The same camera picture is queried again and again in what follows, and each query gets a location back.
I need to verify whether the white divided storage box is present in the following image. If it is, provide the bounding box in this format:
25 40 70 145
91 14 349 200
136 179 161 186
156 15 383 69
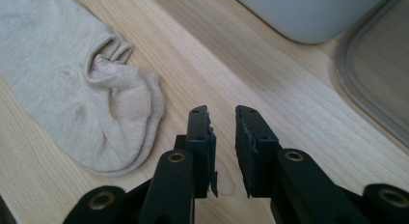
230 0 398 44

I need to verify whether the beige ankle sock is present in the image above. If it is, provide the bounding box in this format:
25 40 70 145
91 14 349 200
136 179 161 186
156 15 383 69
0 0 166 178

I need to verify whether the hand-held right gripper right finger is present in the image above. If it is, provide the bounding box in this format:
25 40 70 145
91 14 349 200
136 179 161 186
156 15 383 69
234 104 284 199

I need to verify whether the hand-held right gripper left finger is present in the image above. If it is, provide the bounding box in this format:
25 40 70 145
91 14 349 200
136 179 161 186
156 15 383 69
184 104 219 200

